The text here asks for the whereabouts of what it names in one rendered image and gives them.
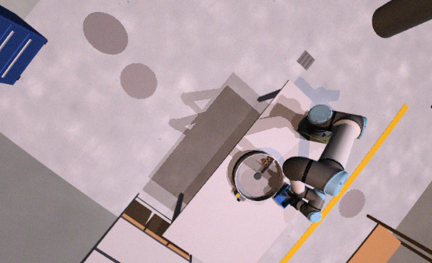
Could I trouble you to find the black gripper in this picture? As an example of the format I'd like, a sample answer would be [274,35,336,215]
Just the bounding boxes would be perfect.
[286,190,300,210]

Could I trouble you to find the blue open crate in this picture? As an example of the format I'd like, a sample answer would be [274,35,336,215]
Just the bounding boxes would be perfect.
[273,183,290,209]

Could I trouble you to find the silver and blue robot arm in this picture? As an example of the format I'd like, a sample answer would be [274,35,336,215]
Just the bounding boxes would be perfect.
[282,105,368,222]

